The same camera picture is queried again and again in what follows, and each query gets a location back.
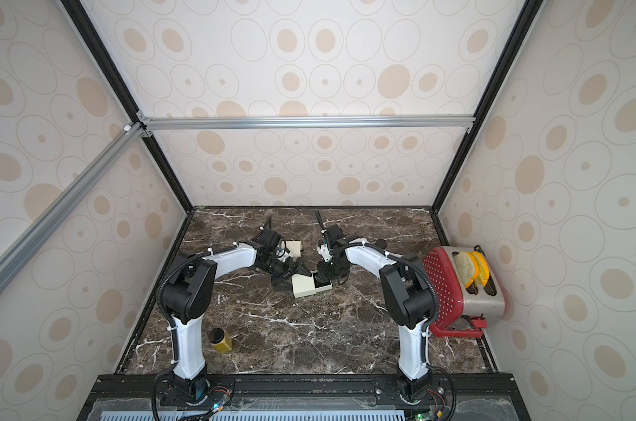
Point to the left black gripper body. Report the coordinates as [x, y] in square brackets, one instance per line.
[282, 270]

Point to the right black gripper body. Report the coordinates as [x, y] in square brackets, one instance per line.
[328, 270]

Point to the cream drawer jewelry box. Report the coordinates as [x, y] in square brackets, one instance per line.
[294, 247]

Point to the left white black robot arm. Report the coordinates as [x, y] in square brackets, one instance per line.
[185, 293]

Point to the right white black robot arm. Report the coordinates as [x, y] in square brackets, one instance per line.
[410, 298]

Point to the yellow jar black lid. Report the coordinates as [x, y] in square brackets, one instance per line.
[220, 340]

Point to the red perforated rack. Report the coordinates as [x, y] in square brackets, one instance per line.
[438, 265]

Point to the pale bread slice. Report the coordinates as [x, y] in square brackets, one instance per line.
[467, 268]

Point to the yellow bread slice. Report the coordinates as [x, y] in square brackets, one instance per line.
[484, 270]

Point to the silver toaster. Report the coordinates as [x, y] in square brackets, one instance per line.
[482, 302]

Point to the left diagonal aluminium bar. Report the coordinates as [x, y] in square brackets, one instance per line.
[26, 246]

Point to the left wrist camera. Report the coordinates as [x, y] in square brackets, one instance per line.
[282, 253]

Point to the horizontal aluminium frame bar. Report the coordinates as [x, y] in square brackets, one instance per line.
[309, 122]

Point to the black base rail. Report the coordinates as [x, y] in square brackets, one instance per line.
[307, 397]

